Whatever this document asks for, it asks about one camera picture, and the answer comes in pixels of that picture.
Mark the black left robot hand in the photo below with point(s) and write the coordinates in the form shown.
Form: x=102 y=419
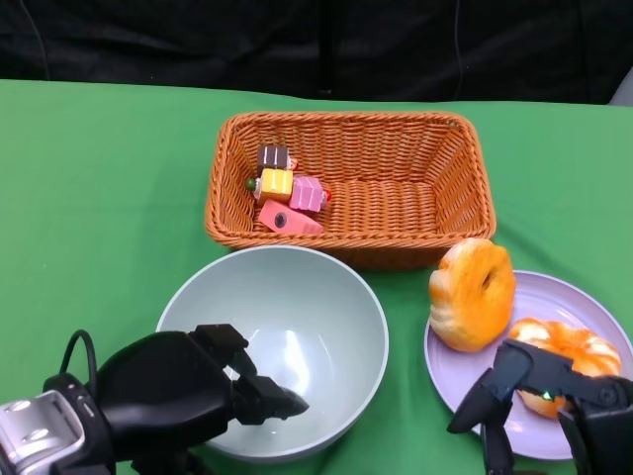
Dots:
x=163 y=386

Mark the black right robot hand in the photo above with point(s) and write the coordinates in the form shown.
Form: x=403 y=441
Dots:
x=593 y=401

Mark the pale green bowl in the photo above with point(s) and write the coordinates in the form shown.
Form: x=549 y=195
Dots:
x=297 y=307

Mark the striped shell-shaped bread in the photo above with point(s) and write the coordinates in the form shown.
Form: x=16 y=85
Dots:
x=470 y=307

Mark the salmon wedge toy cake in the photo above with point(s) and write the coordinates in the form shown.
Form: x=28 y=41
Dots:
x=287 y=220

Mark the yellow toy cake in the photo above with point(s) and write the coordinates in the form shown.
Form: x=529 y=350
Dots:
x=276 y=184

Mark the pink toy cake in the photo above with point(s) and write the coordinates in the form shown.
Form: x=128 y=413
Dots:
x=305 y=194

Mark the brown chocolate toy cake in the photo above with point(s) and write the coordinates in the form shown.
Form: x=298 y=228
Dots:
x=272 y=158

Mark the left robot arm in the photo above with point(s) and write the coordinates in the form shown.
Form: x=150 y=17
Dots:
x=34 y=438

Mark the lavender plate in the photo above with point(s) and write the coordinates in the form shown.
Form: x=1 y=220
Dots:
x=559 y=297

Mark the orange wicker basket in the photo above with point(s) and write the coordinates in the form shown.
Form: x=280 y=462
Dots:
x=386 y=198

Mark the green tablecloth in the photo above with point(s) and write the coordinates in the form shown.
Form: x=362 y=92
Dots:
x=99 y=173

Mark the grey white object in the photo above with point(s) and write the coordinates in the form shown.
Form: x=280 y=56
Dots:
x=623 y=91

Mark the black backdrop curtain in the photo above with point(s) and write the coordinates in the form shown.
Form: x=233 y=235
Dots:
x=198 y=39

